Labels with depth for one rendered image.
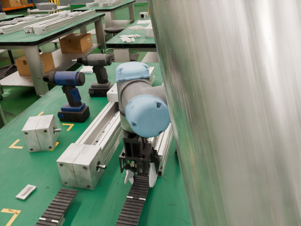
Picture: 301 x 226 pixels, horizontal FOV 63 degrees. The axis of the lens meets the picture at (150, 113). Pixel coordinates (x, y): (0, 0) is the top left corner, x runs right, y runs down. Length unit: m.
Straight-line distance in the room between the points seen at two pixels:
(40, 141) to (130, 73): 0.55
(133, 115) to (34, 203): 0.47
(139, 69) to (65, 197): 0.41
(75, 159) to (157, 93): 0.38
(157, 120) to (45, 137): 0.60
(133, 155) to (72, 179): 0.24
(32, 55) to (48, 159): 2.35
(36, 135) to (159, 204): 0.50
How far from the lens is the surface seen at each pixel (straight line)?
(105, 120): 0.97
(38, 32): 3.37
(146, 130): 0.43
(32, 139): 0.97
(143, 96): 0.44
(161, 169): 0.77
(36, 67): 3.22
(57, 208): 0.72
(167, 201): 0.72
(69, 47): 4.70
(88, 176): 0.74
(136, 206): 0.67
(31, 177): 0.89
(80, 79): 1.04
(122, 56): 2.63
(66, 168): 0.76
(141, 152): 0.61
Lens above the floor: 1.32
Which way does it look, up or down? 28 degrees down
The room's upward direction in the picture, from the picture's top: 3 degrees counter-clockwise
